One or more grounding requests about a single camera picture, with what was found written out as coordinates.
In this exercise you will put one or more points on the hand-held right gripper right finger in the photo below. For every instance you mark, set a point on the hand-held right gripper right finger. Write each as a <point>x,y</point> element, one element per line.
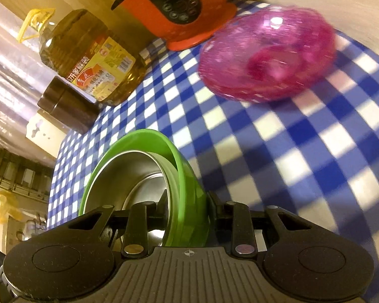
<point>213,211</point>

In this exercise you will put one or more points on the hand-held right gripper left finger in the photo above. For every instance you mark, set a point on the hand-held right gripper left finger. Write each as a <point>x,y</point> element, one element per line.
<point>162,214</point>

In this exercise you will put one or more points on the green steel-lined bowl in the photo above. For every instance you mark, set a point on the green steel-lined bowl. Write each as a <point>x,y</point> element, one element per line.
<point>189,195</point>

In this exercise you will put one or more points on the blue checkered tablecloth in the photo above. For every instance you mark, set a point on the blue checkered tablecloth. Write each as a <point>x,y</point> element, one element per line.
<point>271,148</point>

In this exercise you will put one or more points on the pink textured bowl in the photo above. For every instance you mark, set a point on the pink textured bowl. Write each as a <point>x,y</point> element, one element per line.
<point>240,79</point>

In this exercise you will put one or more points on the cream wooden chair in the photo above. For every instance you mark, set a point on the cream wooden chair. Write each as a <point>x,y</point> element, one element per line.
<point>47,139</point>

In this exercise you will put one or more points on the brown cylindrical canister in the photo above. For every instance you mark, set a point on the brown cylindrical canister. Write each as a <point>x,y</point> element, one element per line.
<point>69,107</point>

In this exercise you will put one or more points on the dark wooden shelf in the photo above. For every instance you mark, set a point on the dark wooden shelf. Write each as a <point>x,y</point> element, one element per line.
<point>15,170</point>

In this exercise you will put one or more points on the yellow plastic bag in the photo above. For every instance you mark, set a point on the yellow plastic bag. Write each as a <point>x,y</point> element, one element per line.
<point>3,206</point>

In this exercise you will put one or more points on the cooking oil bottle yellow cap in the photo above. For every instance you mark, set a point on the cooking oil bottle yellow cap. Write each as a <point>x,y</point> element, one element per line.
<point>82,47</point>

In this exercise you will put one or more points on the red electric rice cooker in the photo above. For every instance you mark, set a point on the red electric rice cooker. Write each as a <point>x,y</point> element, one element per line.
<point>145,15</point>

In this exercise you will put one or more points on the sheer lilac curtain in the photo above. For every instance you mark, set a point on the sheer lilac curtain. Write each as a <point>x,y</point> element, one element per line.
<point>9,79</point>

